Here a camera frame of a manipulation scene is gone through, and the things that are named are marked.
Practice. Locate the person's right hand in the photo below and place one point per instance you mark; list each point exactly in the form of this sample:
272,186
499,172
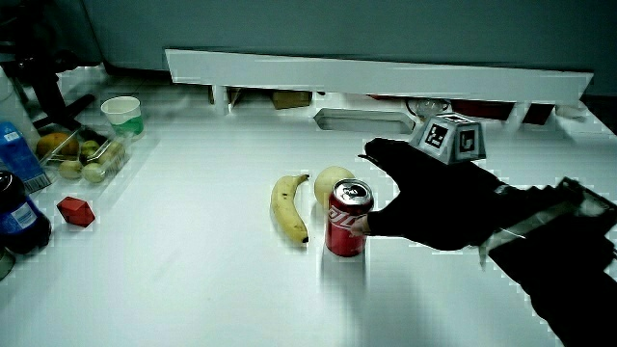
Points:
434,202

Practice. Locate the red cola can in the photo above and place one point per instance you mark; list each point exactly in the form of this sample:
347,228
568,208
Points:
344,226

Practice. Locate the clear glass object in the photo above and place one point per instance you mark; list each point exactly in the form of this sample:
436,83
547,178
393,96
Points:
428,107

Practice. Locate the clear rectangular tray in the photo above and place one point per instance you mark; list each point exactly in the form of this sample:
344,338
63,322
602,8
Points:
364,120

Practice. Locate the pale yellow round fruit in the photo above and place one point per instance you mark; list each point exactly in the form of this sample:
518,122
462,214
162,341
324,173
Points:
328,180

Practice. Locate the long white shelf riser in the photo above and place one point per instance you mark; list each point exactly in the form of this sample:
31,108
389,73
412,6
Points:
366,74

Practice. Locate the yellow banana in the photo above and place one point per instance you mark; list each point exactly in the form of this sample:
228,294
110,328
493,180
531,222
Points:
285,207

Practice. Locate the brown cardboard box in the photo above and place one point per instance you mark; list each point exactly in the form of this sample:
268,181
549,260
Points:
291,99

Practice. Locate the white and green paper cup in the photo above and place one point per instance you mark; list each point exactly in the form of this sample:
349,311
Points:
124,115

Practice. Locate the small green fruit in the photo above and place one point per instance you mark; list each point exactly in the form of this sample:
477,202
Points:
71,169
89,147
114,152
93,172

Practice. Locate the clear plastic fruit tray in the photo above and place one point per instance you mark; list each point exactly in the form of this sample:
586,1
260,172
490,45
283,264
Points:
103,161

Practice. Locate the red polyhedron block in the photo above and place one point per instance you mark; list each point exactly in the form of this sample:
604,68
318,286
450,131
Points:
75,211

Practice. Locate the orange mango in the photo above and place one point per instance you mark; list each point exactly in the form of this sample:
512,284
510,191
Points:
55,143

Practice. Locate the black tripod stand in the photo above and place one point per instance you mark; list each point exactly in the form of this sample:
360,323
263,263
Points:
45,72

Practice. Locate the dark soda bottle blue label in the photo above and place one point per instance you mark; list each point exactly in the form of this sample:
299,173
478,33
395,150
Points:
19,217

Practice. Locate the blue carton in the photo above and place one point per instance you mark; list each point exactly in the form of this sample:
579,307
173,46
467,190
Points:
19,159

